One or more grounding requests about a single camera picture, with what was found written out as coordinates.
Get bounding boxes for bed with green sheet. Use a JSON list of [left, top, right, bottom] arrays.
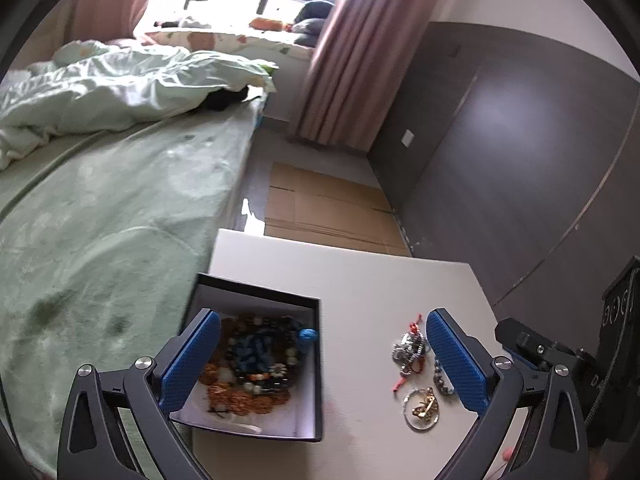
[[1, 94, 264, 474]]

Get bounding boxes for dark grey wardrobe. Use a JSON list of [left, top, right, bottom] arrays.
[[369, 22, 639, 351]]

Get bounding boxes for orange plush toy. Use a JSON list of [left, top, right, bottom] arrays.
[[248, 16, 291, 32]]

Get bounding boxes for window seat cushion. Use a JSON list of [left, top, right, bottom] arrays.
[[144, 27, 314, 61]]

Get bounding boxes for gold butterfly brooch clear disc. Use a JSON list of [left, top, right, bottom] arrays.
[[402, 387, 439, 432]]

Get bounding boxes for dark green bead bracelet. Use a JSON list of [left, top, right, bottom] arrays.
[[432, 356, 459, 397]]

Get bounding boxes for white wall socket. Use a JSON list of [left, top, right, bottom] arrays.
[[401, 129, 414, 148]]

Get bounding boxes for white square table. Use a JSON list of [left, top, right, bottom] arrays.
[[194, 230, 500, 479]]

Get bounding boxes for black jewelry box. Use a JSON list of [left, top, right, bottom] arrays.
[[170, 274, 323, 442]]

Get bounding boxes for light green duvet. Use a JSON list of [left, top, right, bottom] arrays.
[[1, 40, 278, 168]]

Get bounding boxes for dark pillows on sill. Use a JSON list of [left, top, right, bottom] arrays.
[[288, 0, 334, 48]]

